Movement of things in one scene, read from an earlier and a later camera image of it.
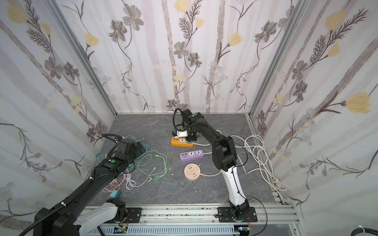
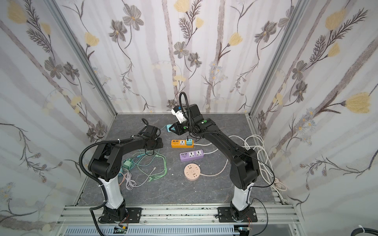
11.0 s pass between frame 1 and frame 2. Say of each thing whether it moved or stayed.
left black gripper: moved
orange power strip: stayed
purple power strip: stayed
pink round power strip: stayed
